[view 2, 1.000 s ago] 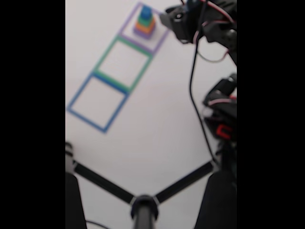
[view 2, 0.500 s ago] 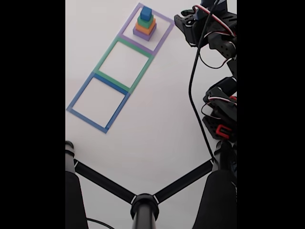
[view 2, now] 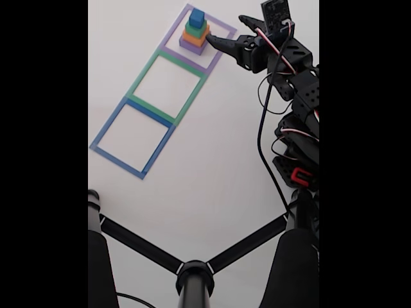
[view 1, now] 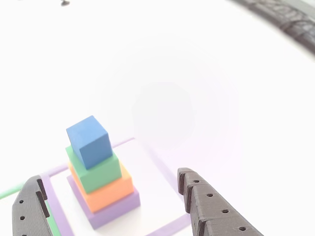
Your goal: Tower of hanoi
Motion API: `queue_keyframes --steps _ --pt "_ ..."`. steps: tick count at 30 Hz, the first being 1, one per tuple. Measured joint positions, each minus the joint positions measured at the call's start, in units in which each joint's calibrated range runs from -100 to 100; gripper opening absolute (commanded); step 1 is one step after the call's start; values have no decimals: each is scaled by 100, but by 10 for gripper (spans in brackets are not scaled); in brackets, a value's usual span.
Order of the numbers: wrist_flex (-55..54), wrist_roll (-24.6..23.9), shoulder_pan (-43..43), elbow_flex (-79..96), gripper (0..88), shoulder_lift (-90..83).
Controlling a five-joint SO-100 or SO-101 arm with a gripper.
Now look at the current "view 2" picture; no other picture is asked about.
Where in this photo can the black gripper camera board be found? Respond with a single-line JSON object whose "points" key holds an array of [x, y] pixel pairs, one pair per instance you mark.
{"points": [[276, 14]]}

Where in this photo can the black tripod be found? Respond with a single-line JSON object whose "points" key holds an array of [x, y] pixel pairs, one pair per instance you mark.
{"points": [[194, 282]]}

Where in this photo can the large purple cube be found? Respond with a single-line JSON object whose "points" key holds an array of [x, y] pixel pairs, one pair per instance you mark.
{"points": [[192, 48]]}

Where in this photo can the purple tape square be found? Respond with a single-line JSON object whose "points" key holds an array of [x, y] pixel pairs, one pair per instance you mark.
{"points": [[175, 30]]}

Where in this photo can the small blue cube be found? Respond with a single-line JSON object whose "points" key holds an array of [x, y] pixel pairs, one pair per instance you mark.
{"points": [[196, 17]]}

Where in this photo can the red table clamp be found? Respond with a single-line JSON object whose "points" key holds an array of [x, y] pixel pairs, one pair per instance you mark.
{"points": [[300, 176]]}

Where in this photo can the orange cube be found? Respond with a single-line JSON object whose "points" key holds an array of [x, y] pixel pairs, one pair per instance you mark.
{"points": [[191, 39]]}

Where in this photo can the blue tape square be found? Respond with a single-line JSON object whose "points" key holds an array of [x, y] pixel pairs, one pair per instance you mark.
{"points": [[107, 126]]}

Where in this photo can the green tape square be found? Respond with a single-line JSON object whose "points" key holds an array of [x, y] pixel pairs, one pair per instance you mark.
{"points": [[141, 75]]}

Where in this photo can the green cube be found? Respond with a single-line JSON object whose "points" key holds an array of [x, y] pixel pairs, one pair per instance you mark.
{"points": [[192, 30]]}

